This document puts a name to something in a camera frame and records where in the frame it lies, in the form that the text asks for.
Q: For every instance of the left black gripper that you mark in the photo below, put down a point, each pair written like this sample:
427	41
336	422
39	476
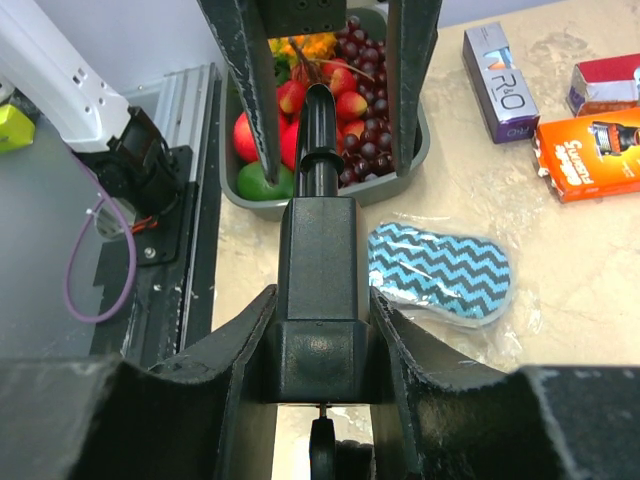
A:
412	32

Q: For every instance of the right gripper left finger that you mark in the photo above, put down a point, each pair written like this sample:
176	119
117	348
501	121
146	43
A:
201	414

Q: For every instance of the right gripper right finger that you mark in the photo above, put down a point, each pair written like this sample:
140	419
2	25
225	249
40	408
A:
438	414

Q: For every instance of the black handled key bunch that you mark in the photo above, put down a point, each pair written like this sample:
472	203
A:
333	459

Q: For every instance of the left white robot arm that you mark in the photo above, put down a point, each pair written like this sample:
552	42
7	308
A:
125	149

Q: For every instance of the orange flower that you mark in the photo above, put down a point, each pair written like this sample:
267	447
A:
316	48

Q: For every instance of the small red fruits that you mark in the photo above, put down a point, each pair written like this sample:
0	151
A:
350	104

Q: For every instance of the red apple back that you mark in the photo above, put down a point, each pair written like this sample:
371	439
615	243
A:
288	145

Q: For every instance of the red apple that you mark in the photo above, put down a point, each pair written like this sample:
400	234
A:
243	140
288	145

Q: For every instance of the dark grape bunch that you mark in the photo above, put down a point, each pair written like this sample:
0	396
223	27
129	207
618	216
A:
371	156

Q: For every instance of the blue zigzag sponge pack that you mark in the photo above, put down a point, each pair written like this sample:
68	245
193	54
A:
463	285

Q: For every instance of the red apple front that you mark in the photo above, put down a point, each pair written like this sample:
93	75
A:
243	140

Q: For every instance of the grey fruit tray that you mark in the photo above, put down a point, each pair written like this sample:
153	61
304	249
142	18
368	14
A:
318	166

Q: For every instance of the purple white toothpaste box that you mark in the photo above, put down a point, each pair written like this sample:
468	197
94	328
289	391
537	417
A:
507	105

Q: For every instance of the red box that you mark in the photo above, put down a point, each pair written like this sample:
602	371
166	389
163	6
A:
604	85

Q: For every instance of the orange razor package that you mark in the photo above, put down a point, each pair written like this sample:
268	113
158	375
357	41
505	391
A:
590	157

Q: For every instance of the yellow green object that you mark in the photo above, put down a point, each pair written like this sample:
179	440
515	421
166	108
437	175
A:
16	129

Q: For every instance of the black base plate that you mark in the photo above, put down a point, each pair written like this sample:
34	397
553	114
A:
171	304

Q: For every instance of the aluminium rail frame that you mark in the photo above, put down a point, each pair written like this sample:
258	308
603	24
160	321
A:
184	107

